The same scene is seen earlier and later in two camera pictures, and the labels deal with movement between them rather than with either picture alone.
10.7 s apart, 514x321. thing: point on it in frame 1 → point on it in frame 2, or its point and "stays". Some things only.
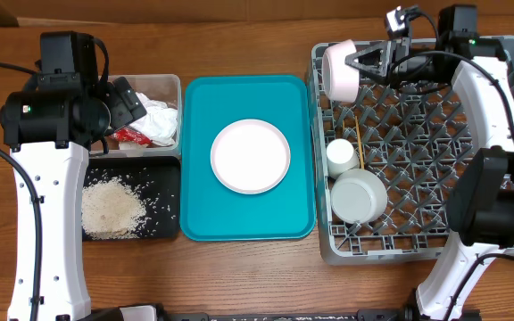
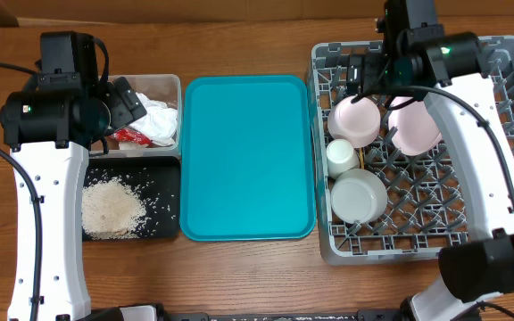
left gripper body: x=124 y=107 stays
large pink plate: x=250 y=157 → x=418 y=134
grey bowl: x=358 y=196 stays
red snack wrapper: x=130 y=135 stays
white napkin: x=160 y=123 stays
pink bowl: x=341 y=79 → x=358 y=122
